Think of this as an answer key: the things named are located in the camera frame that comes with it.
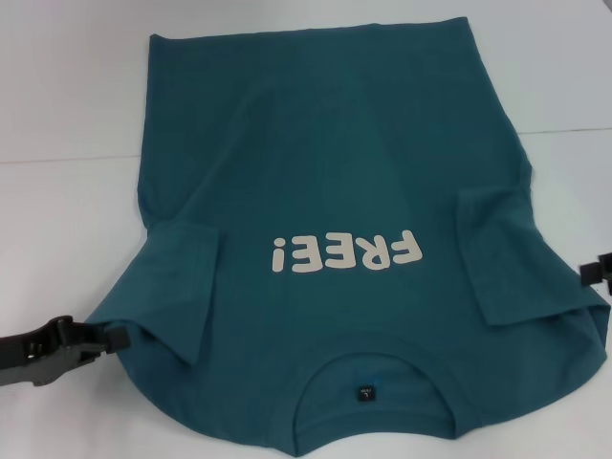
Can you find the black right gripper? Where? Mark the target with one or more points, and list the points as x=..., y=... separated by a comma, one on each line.
x=607, y=270

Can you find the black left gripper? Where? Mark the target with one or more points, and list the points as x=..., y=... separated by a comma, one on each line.
x=43, y=363

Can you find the teal t-shirt with FREE print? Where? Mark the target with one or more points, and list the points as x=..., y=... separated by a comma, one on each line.
x=311, y=143

